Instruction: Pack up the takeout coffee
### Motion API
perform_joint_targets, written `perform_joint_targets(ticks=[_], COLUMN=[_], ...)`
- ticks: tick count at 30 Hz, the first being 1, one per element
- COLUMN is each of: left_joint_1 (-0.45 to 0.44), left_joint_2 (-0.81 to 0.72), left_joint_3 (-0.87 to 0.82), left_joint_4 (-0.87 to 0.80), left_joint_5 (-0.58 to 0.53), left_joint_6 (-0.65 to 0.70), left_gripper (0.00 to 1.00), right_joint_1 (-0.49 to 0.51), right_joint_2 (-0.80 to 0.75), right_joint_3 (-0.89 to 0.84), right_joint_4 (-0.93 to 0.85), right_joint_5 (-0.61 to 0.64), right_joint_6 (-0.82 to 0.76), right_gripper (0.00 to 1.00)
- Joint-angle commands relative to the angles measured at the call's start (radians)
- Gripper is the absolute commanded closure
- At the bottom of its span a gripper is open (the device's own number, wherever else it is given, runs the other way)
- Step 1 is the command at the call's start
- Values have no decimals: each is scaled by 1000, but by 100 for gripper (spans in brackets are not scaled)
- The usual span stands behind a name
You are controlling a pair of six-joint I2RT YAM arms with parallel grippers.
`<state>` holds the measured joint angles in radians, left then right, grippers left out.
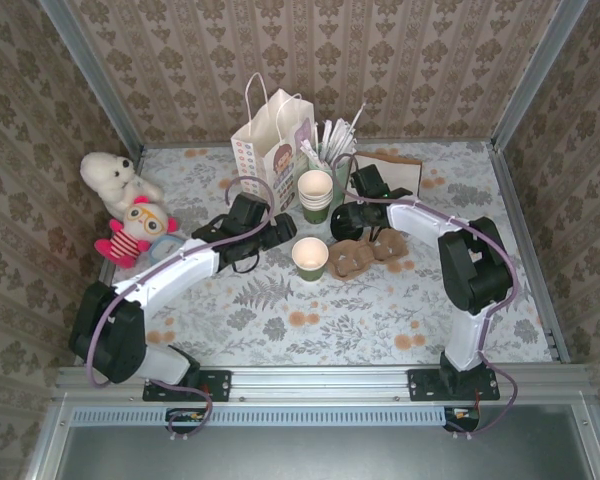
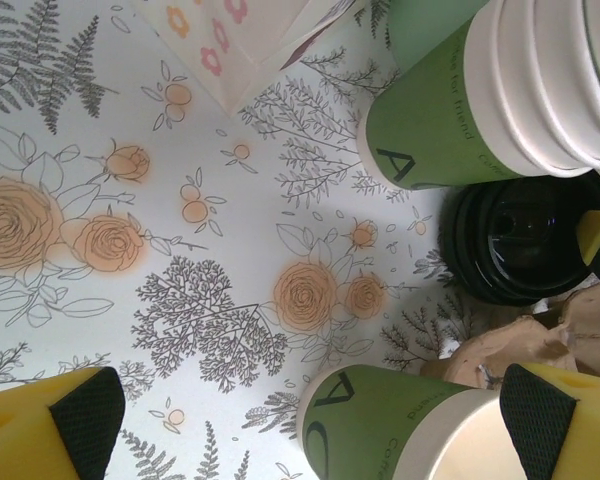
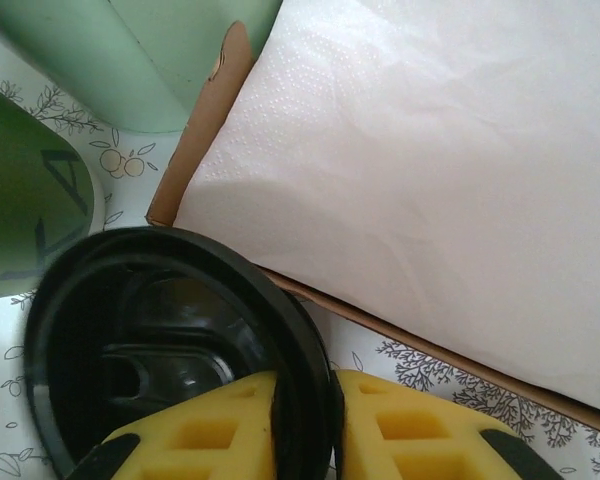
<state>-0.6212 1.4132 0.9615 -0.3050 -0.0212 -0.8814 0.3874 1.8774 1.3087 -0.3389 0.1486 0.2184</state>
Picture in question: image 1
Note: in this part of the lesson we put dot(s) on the brown pulp cup carrier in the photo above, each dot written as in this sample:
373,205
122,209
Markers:
352,260

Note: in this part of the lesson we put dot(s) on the green paper coffee cup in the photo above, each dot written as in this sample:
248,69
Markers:
312,272

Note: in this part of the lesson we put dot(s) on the white cartoon print paper bag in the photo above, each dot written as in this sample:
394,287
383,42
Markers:
260,145

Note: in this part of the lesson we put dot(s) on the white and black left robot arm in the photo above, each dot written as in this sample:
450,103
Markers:
180,265

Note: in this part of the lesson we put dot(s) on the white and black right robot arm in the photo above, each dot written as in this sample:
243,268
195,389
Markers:
415,215

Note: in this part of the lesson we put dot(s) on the stack of green paper cups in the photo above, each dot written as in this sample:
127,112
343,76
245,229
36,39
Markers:
315,187

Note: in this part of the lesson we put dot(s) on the light green straw holder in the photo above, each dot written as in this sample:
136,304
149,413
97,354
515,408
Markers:
345,172

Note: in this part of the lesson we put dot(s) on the flat white paper bags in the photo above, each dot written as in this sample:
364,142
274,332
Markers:
395,172

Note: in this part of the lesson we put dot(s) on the brown cardboard napkin box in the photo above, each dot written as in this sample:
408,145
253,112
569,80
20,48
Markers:
420,180

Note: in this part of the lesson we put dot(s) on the small blue alarm clock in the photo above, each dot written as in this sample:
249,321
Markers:
164,248

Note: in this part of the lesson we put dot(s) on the floral table cover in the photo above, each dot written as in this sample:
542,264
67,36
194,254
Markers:
330,330

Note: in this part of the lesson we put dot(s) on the pink striped plush doll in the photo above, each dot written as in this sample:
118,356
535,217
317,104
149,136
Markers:
145,220

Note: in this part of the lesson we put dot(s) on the white plush animal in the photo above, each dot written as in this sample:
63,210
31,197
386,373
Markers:
110,172

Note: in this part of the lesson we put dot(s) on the black connector board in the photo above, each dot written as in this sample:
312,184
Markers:
462,417
185,420

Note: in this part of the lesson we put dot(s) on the grey metal panel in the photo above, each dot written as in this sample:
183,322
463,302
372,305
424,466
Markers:
305,455

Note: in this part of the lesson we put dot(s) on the wide aluminium base rail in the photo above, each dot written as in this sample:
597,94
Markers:
320,382

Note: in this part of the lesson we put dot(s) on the aluminium frame post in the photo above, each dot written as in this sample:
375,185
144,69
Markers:
96,75
536,75

